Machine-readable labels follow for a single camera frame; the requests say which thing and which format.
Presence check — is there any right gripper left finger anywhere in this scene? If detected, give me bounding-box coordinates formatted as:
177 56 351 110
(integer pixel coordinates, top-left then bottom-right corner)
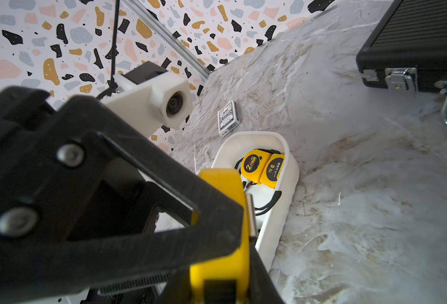
155 267 193 304

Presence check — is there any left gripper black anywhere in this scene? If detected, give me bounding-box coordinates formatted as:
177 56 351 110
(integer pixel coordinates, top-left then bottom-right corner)
0 87 244 303

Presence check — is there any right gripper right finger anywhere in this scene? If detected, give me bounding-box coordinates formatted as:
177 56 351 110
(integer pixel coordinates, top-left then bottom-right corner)
248 241 284 304

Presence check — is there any white plastic storage box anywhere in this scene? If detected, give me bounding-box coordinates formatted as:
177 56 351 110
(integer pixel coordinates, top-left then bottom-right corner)
191 131 300 271

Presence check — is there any yellow 2m tape measure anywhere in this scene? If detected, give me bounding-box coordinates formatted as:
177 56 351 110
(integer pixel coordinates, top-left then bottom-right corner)
240 149 272 184

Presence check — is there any yellow 3.5m tape measure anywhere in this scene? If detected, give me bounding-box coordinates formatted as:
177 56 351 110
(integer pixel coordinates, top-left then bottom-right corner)
259 154 285 189

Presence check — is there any playing card deck box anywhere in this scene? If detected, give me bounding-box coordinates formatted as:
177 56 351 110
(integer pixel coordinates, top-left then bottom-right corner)
217 100 240 137

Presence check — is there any black ribbed carrying case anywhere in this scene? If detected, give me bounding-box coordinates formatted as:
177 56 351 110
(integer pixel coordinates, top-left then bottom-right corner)
356 1 447 125

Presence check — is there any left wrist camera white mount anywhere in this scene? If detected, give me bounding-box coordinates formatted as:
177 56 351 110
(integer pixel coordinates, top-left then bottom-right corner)
101 62 193 138

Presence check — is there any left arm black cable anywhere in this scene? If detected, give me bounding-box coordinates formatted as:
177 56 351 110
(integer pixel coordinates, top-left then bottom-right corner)
96 0 122 100

